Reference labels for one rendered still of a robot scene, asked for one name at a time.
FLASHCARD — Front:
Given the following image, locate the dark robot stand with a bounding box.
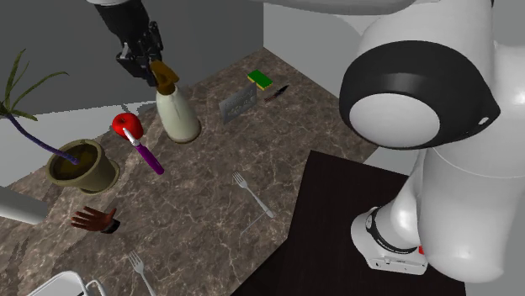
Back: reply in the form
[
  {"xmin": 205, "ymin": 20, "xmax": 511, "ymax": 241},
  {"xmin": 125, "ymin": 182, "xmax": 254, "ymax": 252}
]
[{"xmin": 231, "ymin": 150, "xmax": 467, "ymax": 296}]

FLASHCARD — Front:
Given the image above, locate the brown hand figure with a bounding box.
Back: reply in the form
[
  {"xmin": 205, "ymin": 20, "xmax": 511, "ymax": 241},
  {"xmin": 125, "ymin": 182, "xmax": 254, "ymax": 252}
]
[{"xmin": 70, "ymin": 205, "xmax": 122, "ymax": 235}]

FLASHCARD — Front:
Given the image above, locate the red apple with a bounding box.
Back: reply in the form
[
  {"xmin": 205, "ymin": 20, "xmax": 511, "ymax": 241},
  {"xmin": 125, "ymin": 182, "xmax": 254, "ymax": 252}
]
[{"xmin": 111, "ymin": 112, "xmax": 145, "ymax": 141}]

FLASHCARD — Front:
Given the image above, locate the silver fork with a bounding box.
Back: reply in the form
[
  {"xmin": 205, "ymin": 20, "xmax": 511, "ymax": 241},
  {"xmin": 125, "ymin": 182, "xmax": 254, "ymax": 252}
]
[
  {"xmin": 231, "ymin": 171, "xmax": 275, "ymax": 219},
  {"xmin": 127, "ymin": 250, "xmax": 158, "ymax": 296}
]

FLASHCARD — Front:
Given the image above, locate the dark folding knife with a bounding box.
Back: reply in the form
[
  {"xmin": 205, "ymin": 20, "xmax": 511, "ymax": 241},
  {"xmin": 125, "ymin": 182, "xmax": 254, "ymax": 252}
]
[{"xmin": 263, "ymin": 84, "xmax": 290, "ymax": 104}]

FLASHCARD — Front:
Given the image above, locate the grey card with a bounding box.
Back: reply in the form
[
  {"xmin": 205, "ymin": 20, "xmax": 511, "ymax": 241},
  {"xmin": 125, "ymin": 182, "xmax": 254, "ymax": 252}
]
[{"xmin": 218, "ymin": 82, "xmax": 258, "ymax": 125}]

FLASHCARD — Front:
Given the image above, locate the cream spray bottle brown nozzle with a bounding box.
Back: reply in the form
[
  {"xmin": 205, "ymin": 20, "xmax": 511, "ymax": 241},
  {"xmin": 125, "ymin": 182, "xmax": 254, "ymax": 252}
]
[{"xmin": 149, "ymin": 60, "xmax": 203, "ymax": 145}]

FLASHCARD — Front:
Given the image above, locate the olive pot with plant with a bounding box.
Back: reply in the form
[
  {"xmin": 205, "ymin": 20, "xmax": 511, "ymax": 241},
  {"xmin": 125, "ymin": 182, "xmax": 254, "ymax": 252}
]
[{"xmin": 0, "ymin": 48, "xmax": 121, "ymax": 195}]

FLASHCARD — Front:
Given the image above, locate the green and yellow sponge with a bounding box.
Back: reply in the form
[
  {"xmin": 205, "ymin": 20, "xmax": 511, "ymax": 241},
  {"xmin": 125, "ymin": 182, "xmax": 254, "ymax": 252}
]
[{"xmin": 247, "ymin": 68, "xmax": 274, "ymax": 92}]

